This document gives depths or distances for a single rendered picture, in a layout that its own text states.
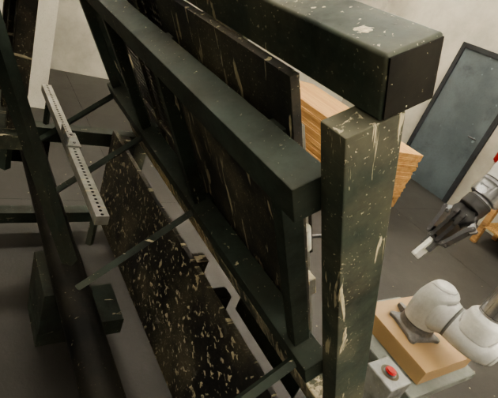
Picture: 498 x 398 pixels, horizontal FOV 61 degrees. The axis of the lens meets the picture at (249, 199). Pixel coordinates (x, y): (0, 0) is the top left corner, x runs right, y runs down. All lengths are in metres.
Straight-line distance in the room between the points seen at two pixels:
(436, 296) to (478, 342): 0.23
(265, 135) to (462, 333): 1.43
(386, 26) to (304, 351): 0.87
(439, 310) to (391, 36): 1.54
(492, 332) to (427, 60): 1.50
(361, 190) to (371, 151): 0.07
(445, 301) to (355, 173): 1.42
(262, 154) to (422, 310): 1.43
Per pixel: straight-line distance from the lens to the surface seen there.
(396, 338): 2.05
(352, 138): 0.61
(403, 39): 0.63
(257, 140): 0.80
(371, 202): 0.73
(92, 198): 1.74
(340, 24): 0.68
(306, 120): 5.73
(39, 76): 4.99
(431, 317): 2.05
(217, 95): 0.96
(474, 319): 2.00
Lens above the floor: 1.94
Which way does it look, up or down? 26 degrees down
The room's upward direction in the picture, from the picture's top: 22 degrees clockwise
